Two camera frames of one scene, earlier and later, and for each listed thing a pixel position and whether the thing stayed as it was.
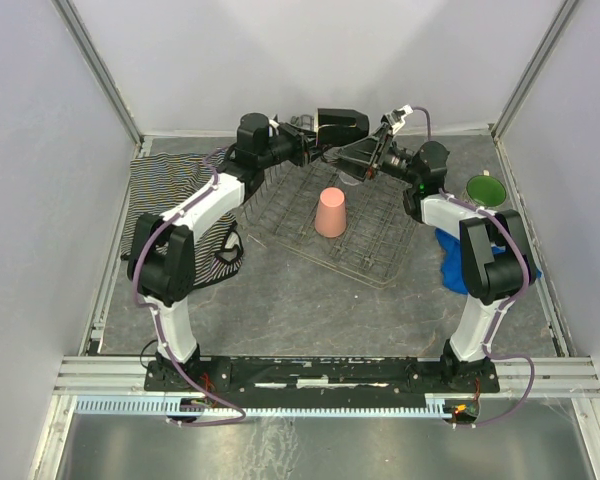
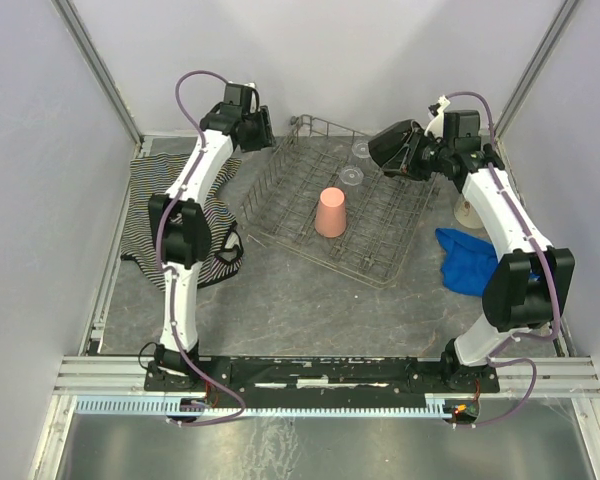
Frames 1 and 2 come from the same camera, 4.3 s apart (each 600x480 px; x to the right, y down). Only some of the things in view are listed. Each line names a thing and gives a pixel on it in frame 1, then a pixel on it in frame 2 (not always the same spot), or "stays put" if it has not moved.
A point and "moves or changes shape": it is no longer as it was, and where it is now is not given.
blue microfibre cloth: x=450 y=261 stays put
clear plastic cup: x=348 y=179 stays put
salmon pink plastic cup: x=331 y=218 stays put
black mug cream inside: x=339 y=125 moves or changes shape
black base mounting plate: x=320 y=378 stays put
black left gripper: x=306 y=147 -> x=266 y=127
